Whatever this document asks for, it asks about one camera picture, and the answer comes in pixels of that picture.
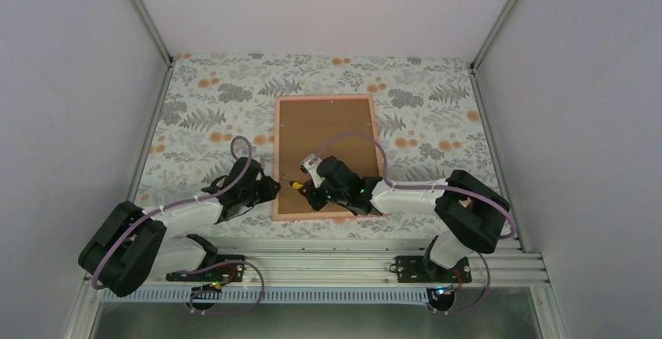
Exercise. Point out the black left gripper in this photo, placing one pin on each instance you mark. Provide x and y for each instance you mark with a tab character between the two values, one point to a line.
268	192

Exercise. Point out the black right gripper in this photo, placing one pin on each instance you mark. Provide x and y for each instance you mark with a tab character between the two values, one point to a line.
318	203

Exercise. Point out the yellow handled screwdriver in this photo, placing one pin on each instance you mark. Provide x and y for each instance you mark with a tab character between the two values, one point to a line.
295	184

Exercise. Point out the pink wooden photo frame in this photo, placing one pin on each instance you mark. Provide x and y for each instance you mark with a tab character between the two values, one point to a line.
304	124

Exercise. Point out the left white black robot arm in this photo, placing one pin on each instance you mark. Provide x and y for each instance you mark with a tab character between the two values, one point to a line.
134	244

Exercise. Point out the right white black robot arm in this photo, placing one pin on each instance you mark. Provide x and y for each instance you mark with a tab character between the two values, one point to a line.
473	215

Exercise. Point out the floral patterned table mat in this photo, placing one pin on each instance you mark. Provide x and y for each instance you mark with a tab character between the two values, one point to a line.
426	115

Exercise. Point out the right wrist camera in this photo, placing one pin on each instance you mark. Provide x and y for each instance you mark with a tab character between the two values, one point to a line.
310	163

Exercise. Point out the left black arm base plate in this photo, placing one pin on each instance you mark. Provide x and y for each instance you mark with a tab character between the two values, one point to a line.
220	270

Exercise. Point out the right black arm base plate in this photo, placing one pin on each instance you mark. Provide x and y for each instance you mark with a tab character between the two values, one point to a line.
415	269

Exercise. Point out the grey slotted cable duct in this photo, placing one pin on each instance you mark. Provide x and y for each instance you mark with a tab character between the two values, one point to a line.
277	295

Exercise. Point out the aluminium mounting rail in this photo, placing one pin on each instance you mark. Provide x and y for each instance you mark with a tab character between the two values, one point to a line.
365	267

